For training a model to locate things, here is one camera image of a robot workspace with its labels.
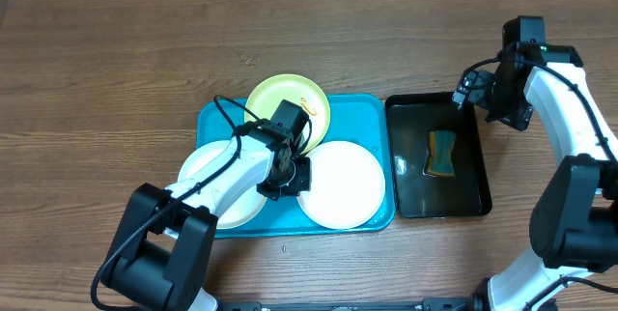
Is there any yellow plate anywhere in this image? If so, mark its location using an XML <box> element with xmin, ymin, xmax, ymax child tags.
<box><xmin>245</xmin><ymin>73</ymin><xmax>330</xmax><ymax>153</ymax></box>

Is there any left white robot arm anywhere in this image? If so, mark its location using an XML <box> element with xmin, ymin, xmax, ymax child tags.
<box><xmin>91</xmin><ymin>120</ymin><xmax>310</xmax><ymax>310</ymax></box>

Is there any green yellow sponge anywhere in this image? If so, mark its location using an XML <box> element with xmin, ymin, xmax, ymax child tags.
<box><xmin>425</xmin><ymin>130</ymin><xmax>456</xmax><ymax>178</ymax></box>

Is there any teal plastic tray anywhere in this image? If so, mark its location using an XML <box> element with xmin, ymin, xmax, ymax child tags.
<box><xmin>196</xmin><ymin>94</ymin><xmax>396</xmax><ymax>239</ymax></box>

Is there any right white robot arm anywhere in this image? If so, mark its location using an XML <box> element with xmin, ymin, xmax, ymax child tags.
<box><xmin>453</xmin><ymin>42</ymin><xmax>617</xmax><ymax>310</ymax></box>

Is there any black water tray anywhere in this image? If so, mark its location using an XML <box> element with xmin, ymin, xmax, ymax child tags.
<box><xmin>385</xmin><ymin>92</ymin><xmax>492</xmax><ymax>218</ymax></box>

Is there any white plate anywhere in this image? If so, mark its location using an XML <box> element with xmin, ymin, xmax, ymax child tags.
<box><xmin>178</xmin><ymin>140</ymin><xmax>267</xmax><ymax>230</ymax></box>

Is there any pale pink plate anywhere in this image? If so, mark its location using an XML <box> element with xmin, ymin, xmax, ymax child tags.
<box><xmin>297</xmin><ymin>141</ymin><xmax>386</xmax><ymax>230</ymax></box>

